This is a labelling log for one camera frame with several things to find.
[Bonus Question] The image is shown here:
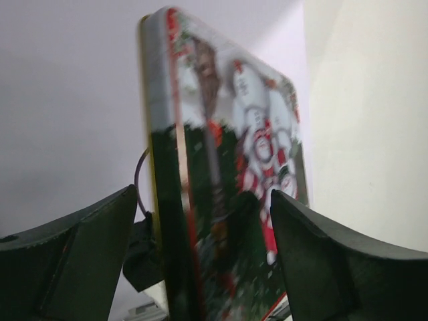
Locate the gold tin lid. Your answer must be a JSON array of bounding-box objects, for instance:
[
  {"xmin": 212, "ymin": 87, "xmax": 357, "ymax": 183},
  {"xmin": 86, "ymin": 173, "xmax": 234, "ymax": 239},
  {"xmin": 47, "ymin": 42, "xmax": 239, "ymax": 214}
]
[{"xmin": 139, "ymin": 6, "xmax": 308, "ymax": 320}]

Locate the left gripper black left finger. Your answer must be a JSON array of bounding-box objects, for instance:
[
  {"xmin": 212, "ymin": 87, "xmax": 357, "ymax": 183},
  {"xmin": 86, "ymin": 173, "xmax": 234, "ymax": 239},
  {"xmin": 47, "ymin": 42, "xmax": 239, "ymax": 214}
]
[{"xmin": 1, "ymin": 185, "xmax": 137, "ymax": 320}]

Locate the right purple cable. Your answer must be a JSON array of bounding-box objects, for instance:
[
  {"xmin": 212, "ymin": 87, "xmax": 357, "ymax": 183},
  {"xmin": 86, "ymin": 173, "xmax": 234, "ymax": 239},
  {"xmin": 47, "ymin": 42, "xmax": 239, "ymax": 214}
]
[{"xmin": 132, "ymin": 146, "xmax": 154, "ymax": 218}]

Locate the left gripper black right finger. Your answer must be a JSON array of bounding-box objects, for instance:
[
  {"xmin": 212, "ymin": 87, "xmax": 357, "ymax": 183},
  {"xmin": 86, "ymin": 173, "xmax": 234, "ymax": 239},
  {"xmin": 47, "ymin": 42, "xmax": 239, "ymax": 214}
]
[{"xmin": 270, "ymin": 190, "xmax": 427, "ymax": 321}]

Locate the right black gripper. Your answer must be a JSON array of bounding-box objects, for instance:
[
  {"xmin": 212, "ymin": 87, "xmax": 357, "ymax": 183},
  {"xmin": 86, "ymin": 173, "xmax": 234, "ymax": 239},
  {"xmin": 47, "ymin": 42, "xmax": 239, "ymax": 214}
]
[{"xmin": 122, "ymin": 212, "xmax": 163, "ymax": 292}]

